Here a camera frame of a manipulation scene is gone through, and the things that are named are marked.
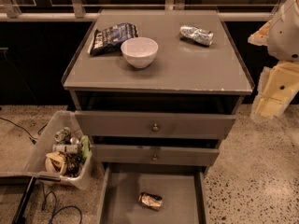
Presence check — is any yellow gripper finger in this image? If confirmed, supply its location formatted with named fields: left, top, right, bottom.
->
left=250, top=61, right=299, bottom=122
left=248, top=20, right=271, bottom=46

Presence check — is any crushed orange can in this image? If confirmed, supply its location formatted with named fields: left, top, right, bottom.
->
left=138, top=192, right=164, bottom=211

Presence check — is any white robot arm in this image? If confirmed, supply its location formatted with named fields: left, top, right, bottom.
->
left=248, top=0, right=299, bottom=122

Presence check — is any crushed silver can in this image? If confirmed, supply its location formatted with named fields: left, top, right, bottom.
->
left=179, top=25, right=214, bottom=47

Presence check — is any grey drawer cabinet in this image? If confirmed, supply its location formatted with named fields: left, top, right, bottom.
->
left=61, top=8, right=256, bottom=224

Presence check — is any top drawer brass knob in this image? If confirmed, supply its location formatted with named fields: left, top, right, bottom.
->
left=151, top=124, right=160, bottom=133

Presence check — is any drawer brass knob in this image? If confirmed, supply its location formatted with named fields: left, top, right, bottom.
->
left=151, top=124, right=160, bottom=133
left=152, top=154, right=158, bottom=161

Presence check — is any bottom grey drawer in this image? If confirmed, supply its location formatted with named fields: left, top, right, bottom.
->
left=96, top=163, right=210, bottom=224

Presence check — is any grey drawer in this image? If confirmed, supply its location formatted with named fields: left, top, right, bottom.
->
left=75, top=111, right=235, bottom=140
left=96, top=163, right=210, bottom=224
left=91, top=145, right=219, bottom=166

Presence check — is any middle drawer brass knob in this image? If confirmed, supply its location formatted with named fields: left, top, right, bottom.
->
left=152, top=154, right=158, bottom=161

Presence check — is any middle grey drawer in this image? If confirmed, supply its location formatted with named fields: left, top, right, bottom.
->
left=91, top=145, right=219, bottom=166

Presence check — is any top grey drawer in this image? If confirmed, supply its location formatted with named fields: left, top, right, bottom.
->
left=75, top=111, right=235, bottom=140

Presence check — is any silver can in bin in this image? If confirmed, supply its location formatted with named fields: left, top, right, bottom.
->
left=54, top=127, right=71, bottom=143

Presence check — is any white can in bin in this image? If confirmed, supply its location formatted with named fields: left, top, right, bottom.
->
left=52, top=145, right=78, bottom=154

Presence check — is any white ceramic bowl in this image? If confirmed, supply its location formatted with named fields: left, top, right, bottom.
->
left=121, top=37, right=159, bottom=68

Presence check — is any blue chip bag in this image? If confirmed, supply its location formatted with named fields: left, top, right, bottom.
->
left=88, top=23, right=138, bottom=57

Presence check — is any metal window railing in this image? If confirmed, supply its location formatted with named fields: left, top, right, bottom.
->
left=0, top=0, right=286, bottom=21

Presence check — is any green packet in bin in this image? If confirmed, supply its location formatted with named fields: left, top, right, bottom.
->
left=81, top=135, right=90, bottom=163

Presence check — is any clear plastic bin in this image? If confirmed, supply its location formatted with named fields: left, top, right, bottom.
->
left=0, top=110, right=93, bottom=189

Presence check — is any tan cup in bin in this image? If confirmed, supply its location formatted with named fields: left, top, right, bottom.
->
left=45, top=151, right=67, bottom=175

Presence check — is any black bar on floor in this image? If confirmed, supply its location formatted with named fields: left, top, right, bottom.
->
left=12, top=177, right=36, bottom=224

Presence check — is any black cable on floor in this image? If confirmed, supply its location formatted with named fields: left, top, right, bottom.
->
left=0, top=117, right=48, bottom=146

